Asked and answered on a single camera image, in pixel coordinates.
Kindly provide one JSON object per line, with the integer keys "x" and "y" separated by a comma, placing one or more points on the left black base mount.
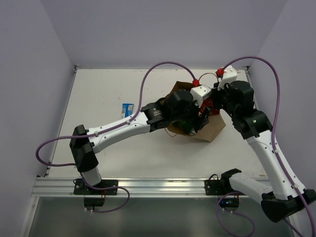
{"x": 81, "y": 188}

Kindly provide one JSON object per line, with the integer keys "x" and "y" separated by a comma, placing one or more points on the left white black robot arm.
{"x": 181, "y": 105}

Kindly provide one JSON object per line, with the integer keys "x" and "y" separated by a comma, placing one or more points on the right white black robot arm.
{"x": 285, "y": 195}

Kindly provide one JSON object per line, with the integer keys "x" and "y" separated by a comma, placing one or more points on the brown paper bag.
{"x": 211, "y": 130}

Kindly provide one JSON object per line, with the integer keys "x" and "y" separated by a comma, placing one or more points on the blue white snack packet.
{"x": 127, "y": 110}

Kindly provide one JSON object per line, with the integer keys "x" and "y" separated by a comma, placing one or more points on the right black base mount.
{"x": 219, "y": 186}

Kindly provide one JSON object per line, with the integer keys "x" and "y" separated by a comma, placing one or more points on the red snack bag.
{"x": 212, "y": 106}

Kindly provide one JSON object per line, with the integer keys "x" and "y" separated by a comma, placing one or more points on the aluminium rail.
{"x": 138, "y": 188}

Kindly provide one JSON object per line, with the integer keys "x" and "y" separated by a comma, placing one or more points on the dark green snack packet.
{"x": 184, "y": 125}

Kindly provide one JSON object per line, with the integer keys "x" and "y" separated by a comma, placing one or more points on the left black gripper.
{"x": 197, "y": 118}

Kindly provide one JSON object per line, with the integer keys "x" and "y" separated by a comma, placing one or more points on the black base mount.
{"x": 219, "y": 186}
{"x": 81, "y": 188}

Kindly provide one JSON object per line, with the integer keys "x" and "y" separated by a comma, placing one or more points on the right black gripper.
{"x": 216, "y": 93}

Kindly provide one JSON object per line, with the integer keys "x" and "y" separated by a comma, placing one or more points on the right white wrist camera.
{"x": 227, "y": 75}

